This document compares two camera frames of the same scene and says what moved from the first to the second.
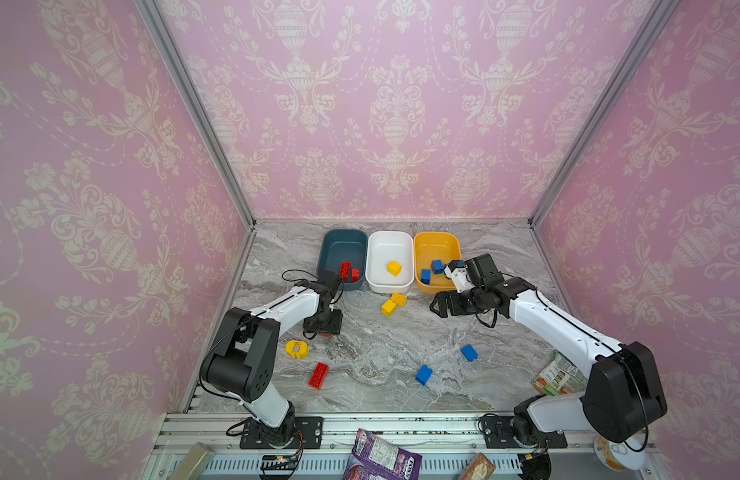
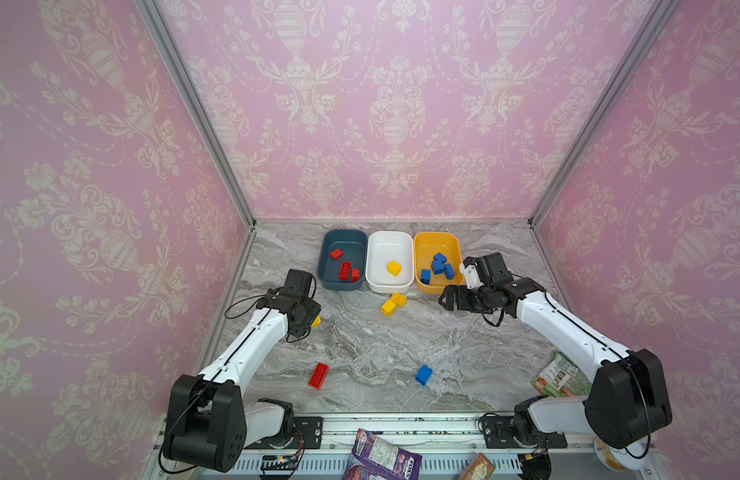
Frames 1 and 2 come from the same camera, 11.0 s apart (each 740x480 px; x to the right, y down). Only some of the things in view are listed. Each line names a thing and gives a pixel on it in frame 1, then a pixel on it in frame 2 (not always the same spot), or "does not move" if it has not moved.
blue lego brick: [424, 374] does not move
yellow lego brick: [389, 308] does not move
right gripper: [450, 302] does not move
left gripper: [335, 328] -> [315, 309]
